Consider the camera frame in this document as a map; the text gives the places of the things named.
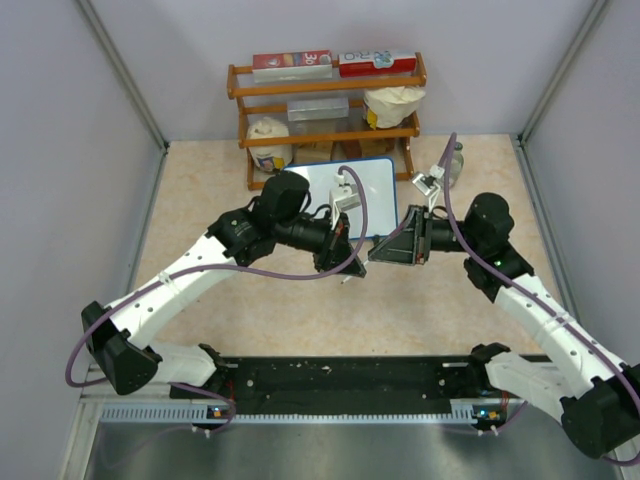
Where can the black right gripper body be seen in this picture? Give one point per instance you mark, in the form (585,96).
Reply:
(439,236)

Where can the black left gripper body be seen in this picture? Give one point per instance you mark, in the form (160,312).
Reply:
(319,238)

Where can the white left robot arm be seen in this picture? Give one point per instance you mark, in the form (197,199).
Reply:
(120,336)

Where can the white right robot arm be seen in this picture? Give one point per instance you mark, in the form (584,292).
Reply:
(590,391)

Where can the blue-framed whiteboard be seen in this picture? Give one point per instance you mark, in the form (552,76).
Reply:
(378,178)

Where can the clear glass bottle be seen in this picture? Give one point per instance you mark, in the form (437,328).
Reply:
(456,165)

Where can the brown box under shelf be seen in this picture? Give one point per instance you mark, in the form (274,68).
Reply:
(314,152)

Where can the brown block under shelf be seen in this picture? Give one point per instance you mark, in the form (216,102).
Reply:
(365,148)

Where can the white cloth bag left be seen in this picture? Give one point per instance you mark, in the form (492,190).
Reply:
(269,158)

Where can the white cloth bag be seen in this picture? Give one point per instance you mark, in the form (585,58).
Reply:
(269,158)
(386,108)

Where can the wooden shelf rack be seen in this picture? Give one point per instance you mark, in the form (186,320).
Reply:
(338,120)

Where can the clear plastic box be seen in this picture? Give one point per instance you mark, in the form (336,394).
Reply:
(317,109)

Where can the white cloth bag right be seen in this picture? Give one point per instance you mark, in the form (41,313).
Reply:
(386,108)

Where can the red toothpaste box left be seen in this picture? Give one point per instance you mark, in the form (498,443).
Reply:
(292,66)

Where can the red toothpaste box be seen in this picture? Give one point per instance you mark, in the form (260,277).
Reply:
(292,66)
(376,62)

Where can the red toothpaste box right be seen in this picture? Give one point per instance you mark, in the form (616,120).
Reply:
(376,62)

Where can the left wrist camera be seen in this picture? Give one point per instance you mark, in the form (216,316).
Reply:
(344,195)

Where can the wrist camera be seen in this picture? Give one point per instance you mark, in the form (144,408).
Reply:
(344,195)
(429,185)

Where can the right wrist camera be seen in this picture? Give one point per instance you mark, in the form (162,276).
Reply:
(429,185)

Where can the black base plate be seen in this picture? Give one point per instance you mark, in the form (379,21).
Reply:
(345,385)

